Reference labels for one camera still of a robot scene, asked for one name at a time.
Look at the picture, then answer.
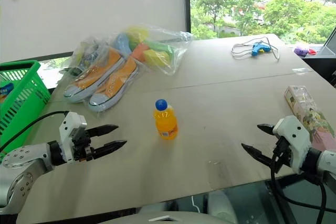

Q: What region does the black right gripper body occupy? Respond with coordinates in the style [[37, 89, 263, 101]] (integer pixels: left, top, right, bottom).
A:
[[271, 135, 292, 174]]

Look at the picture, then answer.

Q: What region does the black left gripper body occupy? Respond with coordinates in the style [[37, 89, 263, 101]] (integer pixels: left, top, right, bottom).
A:
[[70, 127, 96, 162]]

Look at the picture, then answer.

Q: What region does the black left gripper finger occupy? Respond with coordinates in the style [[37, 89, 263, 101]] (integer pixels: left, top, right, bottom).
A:
[[87, 124, 120, 138], [92, 140, 128, 160]]

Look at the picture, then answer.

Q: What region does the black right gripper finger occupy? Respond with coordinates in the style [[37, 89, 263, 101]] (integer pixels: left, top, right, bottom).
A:
[[241, 143, 274, 168], [256, 123, 277, 137]]

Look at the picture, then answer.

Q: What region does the green plastic basket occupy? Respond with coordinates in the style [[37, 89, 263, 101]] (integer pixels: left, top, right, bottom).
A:
[[0, 60, 51, 159]]

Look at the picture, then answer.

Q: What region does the pink floral wrapped box pack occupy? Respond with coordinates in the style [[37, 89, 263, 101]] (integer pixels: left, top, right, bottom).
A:
[[284, 85, 336, 154]]

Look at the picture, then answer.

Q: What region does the orange canvas sneaker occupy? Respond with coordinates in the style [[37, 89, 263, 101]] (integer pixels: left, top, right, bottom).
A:
[[88, 56, 140, 112], [64, 47, 125, 103]]

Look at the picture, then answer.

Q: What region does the orange juice bottle blue cap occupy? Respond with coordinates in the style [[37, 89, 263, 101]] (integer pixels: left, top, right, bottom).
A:
[[153, 99, 179, 141]]

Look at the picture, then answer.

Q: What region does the clear tape strip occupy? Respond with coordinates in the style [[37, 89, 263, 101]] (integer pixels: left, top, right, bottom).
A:
[[291, 67, 313, 74]]

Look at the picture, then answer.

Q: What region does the clear plastic sneaker bag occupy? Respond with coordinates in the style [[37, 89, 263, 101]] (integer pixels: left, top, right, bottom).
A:
[[61, 35, 140, 120]]

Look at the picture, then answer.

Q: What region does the purple plush toy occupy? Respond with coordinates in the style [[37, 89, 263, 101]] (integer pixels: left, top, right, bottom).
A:
[[293, 45, 310, 57]]

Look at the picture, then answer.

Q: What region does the grey robot torso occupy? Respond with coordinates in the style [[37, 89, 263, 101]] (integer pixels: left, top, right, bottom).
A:
[[97, 189, 238, 224]]

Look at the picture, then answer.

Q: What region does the blue white snack packet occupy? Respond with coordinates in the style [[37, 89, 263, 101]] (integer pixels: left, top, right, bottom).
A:
[[0, 81, 15, 104]]

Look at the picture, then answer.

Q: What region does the clear bag of foam toys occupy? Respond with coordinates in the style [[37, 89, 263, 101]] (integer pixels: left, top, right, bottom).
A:
[[112, 24, 195, 77]]

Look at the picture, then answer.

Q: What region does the grey laptop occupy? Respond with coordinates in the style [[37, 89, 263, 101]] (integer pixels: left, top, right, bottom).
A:
[[316, 34, 336, 57]]

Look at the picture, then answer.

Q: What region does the white roller blind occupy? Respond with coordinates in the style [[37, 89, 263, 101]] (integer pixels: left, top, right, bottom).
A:
[[0, 0, 185, 63]]

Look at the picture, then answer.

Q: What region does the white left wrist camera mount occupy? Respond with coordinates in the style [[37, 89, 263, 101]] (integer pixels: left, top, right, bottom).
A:
[[58, 111, 88, 163]]

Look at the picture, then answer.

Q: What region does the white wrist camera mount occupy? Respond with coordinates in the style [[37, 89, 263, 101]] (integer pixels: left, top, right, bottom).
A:
[[272, 115, 312, 174], [58, 111, 88, 163]]

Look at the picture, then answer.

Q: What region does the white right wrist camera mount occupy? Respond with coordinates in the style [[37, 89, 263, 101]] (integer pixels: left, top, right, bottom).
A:
[[272, 115, 312, 174]]

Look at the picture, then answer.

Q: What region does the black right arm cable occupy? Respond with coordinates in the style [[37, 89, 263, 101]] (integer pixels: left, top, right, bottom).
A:
[[269, 137, 328, 224]]

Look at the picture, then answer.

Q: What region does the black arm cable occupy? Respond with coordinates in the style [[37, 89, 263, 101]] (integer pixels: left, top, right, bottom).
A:
[[0, 110, 70, 153], [269, 137, 328, 224]]

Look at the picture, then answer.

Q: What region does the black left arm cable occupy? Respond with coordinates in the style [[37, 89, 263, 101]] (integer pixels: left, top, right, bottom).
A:
[[0, 110, 70, 153]]

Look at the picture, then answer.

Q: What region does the blue glue gun with cord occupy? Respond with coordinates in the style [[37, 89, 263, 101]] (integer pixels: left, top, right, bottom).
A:
[[231, 36, 281, 62]]

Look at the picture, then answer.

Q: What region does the black window frame post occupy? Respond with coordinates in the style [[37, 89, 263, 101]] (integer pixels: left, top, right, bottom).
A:
[[182, 0, 192, 35]]

